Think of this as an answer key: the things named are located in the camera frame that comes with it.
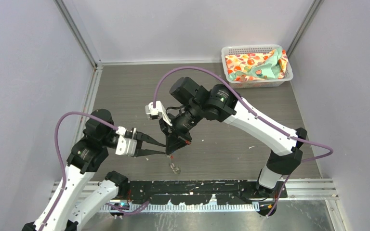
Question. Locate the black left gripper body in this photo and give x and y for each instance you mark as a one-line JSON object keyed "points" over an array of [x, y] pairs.
{"points": [[138, 134]]}

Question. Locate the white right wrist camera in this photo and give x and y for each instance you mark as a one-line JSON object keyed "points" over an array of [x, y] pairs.
{"points": [[156, 110]]}

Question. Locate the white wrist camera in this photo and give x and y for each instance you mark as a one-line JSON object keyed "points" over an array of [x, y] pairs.
{"points": [[156, 110], [126, 142]]}

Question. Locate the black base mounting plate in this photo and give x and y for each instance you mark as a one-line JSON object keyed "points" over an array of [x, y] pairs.
{"points": [[190, 192]]}

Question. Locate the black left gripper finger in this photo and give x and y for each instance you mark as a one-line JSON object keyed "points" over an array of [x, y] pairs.
{"points": [[147, 152], [146, 138]]}

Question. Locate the colourful patterned cloth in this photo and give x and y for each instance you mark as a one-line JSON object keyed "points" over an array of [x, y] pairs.
{"points": [[253, 66]]}

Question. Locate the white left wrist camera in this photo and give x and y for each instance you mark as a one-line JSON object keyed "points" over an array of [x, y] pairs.
{"points": [[126, 142]]}

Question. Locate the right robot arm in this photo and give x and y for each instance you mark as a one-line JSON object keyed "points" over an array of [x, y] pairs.
{"points": [[220, 104]]}

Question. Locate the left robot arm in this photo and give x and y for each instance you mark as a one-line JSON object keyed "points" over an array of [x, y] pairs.
{"points": [[63, 212]]}

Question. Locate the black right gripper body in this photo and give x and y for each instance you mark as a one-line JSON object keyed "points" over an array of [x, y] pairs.
{"points": [[180, 128]]}

